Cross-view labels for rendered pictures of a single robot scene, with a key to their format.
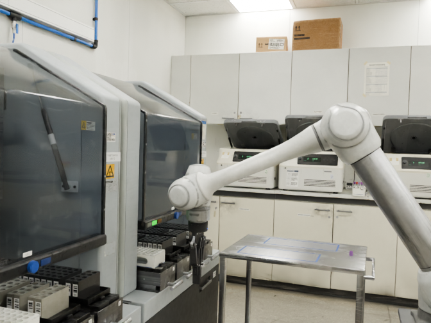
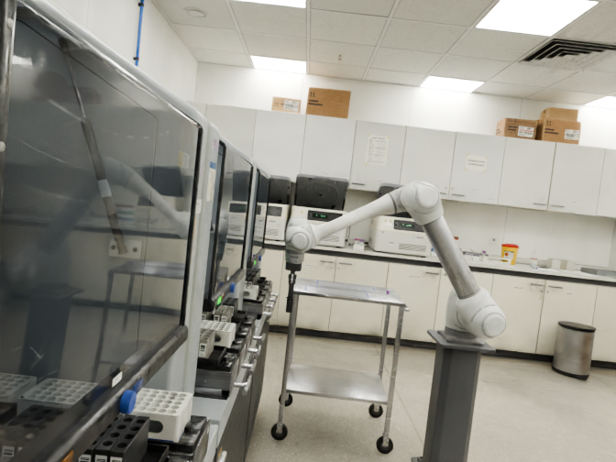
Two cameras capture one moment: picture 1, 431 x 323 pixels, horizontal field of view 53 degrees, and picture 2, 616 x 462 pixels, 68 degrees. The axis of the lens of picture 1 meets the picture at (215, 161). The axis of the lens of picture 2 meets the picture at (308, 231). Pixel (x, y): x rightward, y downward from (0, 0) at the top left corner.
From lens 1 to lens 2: 0.82 m
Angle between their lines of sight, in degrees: 19
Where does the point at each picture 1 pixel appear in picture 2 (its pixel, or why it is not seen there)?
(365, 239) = not seen: hidden behind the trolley
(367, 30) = (369, 105)
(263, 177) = (275, 229)
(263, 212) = (273, 262)
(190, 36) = (201, 82)
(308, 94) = (317, 156)
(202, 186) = (315, 235)
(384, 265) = (374, 310)
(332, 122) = (419, 195)
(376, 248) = not seen: hidden behind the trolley
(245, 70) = (261, 126)
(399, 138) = not seen: hidden behind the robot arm
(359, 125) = (436, 199)
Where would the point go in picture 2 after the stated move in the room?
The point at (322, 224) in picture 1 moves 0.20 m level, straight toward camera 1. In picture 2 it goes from (325, 274) to (327, 278)
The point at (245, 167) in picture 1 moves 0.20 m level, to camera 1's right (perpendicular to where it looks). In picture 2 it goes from (345, 222) to (385, 225)
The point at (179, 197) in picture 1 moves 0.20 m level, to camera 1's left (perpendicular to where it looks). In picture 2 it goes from (301, 241) to (253, 237)
